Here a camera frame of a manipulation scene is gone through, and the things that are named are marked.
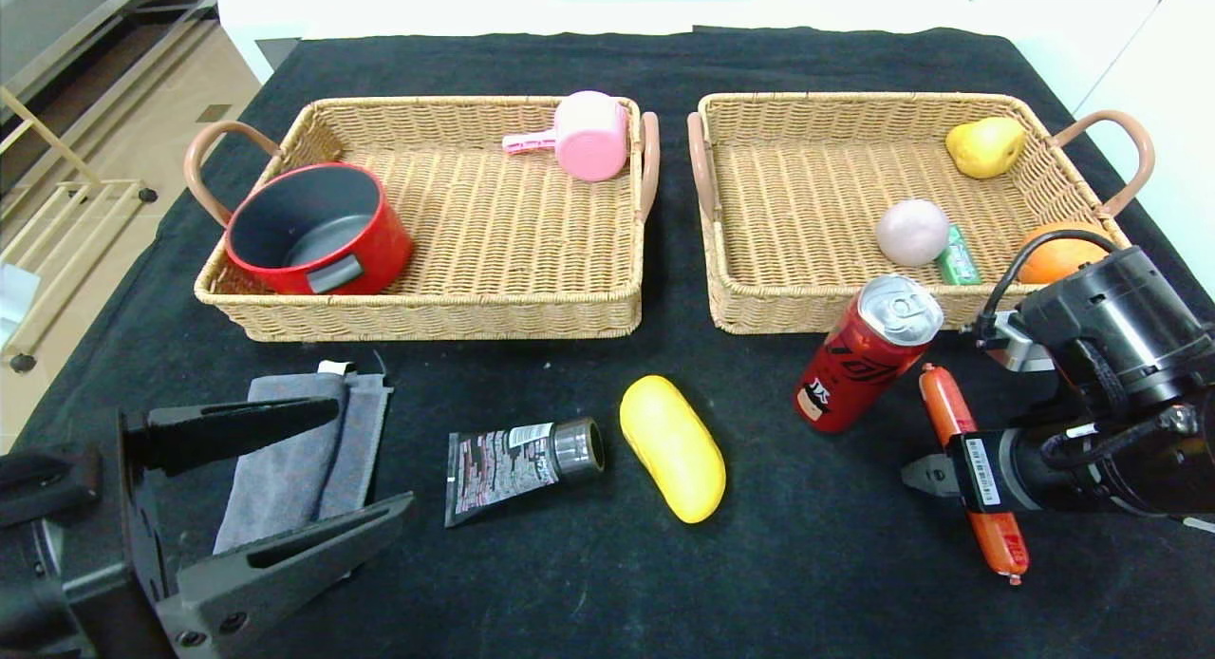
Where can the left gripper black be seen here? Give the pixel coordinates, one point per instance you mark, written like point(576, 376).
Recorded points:
point(140, 526)

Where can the wicker basket holding kitchenware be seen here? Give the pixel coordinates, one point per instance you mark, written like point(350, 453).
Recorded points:
point(494, 222)

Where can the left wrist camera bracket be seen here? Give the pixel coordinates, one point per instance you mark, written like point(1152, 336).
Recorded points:
point(43, 483)

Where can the wooden rack on wheels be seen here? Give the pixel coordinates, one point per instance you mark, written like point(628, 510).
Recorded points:
point(95, 185)

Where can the black tube grey cap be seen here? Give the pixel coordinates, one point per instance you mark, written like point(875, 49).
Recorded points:
point(503, 469)

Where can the yellow pear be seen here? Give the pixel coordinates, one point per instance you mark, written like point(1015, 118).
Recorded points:
point(985, 149)

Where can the pale pink peach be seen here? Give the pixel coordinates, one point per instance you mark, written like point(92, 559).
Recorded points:
point(911, 232)

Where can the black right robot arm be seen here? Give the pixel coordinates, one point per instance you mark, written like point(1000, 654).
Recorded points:
point(1111, 317)

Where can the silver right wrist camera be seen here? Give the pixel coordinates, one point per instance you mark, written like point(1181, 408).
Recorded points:
point(1020, 350)

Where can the black tablecloth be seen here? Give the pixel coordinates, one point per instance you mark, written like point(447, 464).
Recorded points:
point(759, 583)

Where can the red soda can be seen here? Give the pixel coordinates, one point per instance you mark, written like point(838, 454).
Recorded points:
point(859, 369)

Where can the grey metal shelf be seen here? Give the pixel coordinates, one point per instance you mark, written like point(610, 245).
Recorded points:
point(38, 13)

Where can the orange sausage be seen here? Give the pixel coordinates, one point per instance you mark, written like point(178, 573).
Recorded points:
point(944, 407)

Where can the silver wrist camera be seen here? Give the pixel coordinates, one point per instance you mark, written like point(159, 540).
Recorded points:
point(17, 308)
point(1020, 350)

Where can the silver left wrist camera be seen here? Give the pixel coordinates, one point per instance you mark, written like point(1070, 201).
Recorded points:
point(17, 308)

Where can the pink plastic measuring cup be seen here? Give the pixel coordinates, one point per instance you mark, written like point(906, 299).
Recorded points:
point(593, 139)

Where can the yellow oblong food item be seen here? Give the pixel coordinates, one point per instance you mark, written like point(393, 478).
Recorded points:
point(674, 450)

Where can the wicker basket holding food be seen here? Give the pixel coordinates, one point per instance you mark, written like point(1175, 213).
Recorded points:
point(816, 213)

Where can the red pot grey inside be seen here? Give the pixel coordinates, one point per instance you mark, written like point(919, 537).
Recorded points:
point(380, 249)

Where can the green gum pack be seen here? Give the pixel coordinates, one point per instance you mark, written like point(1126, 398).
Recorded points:
point(961, 265)

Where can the grey folded towel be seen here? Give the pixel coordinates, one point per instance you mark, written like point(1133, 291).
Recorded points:
point(285, 493)

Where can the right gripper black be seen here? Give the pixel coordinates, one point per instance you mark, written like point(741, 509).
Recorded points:
point(983, 472)

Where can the orange fruit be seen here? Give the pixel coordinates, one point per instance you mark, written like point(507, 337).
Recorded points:
point(1054, 260)

